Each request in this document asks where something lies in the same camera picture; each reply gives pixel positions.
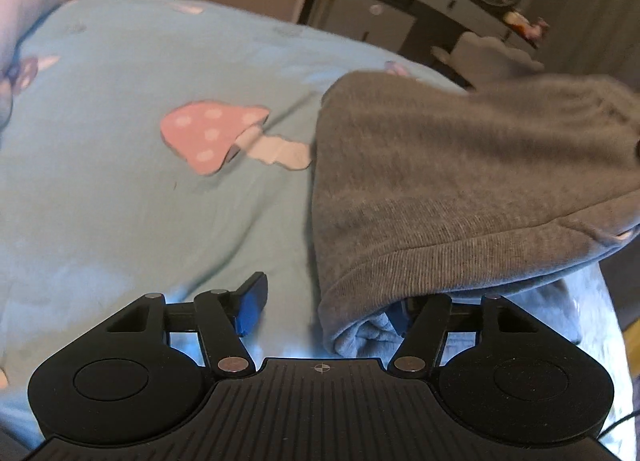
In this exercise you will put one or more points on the grey sweat pants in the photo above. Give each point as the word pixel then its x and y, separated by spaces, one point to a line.
pixel 450 166

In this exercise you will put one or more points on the grey nightstand cabinet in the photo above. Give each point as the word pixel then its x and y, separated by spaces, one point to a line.
pixel 362 16

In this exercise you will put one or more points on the grey vanity desk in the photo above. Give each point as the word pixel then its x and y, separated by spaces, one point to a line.
pixel 450 1

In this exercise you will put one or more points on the light blue printed blanket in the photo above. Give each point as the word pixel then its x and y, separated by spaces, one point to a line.
pixel 100 166

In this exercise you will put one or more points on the pink plush toy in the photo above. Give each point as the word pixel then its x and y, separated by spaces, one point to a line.
pixel 525 23

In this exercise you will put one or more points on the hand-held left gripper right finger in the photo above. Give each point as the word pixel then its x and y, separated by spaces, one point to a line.
pixel 399 319

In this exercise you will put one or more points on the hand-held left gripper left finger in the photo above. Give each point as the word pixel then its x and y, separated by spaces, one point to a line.
pixel 251 305

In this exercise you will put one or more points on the grey curtain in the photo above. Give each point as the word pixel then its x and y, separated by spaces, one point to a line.
pixel 590 6

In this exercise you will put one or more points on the grey shell-back chair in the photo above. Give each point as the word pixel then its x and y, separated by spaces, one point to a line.
pixel 487 57

